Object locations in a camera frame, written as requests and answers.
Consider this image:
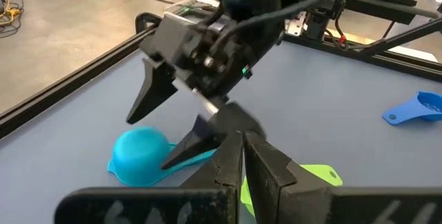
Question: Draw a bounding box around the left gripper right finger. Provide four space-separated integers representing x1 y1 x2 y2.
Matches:
243 130 442 224

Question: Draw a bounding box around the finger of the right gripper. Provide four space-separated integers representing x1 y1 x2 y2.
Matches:
160 102 267 170
126 57 177 125

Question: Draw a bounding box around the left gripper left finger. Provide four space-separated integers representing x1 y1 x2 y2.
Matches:
54 130 244 224

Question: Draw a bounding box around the green measuring cup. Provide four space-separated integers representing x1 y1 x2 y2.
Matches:
240 164 343 218

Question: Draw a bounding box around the teal measuring cup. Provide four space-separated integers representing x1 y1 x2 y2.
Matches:
107 126 217 187

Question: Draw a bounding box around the blue measuring cup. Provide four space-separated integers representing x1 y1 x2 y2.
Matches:
382 91 442 126

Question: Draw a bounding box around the grey-blue table mat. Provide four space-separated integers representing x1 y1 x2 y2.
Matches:
0 40 442 224

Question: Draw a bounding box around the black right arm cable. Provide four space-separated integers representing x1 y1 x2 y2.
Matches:
209 0 358 54

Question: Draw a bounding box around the black aluminium table frame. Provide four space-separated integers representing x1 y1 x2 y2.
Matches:
0 23 442 140

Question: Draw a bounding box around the silver mounting bracket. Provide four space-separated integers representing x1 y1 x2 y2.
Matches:
285 11 308 37

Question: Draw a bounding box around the yellow floor cable bundle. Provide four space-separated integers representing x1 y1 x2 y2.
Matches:
0 0 25 28

